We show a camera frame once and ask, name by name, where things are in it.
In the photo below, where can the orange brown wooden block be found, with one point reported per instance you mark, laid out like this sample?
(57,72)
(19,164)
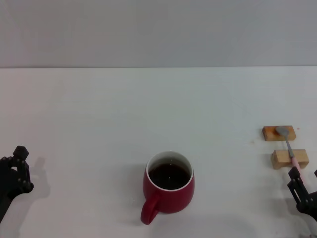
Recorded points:
(268,134)

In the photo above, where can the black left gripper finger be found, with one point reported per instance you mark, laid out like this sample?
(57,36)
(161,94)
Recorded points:
(16,152)
(24,177)

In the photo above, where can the red ceramic cup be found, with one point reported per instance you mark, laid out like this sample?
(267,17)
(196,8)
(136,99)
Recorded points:
(171,200)

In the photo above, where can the light notched wooden block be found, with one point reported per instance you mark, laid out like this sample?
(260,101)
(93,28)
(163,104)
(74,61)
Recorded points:
(280,158)

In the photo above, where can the dark brown coffee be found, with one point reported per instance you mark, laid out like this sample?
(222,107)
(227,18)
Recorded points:
(168,176)

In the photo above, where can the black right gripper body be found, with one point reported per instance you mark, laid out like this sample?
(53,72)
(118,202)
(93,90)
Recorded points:
(310,208)

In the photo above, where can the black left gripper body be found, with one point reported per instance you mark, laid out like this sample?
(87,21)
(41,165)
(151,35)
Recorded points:
(6,188)

